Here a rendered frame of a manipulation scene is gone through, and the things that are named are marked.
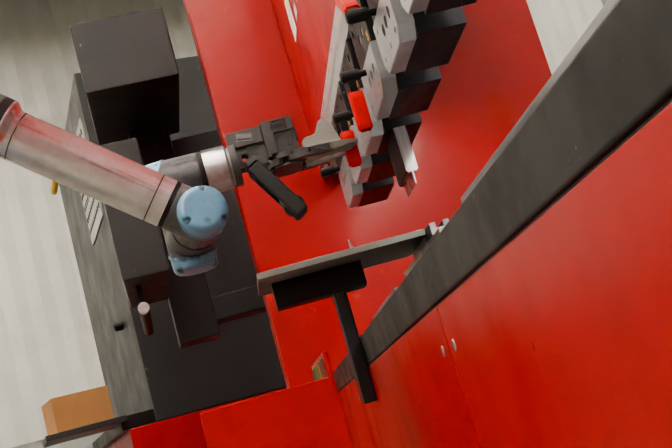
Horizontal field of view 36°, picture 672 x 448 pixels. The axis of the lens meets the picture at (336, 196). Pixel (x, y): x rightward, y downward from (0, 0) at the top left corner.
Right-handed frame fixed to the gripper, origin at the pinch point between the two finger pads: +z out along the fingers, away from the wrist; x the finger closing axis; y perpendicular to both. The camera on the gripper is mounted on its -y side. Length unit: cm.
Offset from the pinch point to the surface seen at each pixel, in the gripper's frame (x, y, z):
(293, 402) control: -45, -39, -21
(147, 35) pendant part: 96, 69, -30
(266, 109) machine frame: 80, 36, -6
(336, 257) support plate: -13.5, -19.3, -8.8
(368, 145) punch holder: -2.3, -0.9, 2.6
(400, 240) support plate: -13.5, -19.4, 1.2
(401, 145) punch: -9.5, -4.1, 6.5
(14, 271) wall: 676, 147, -190
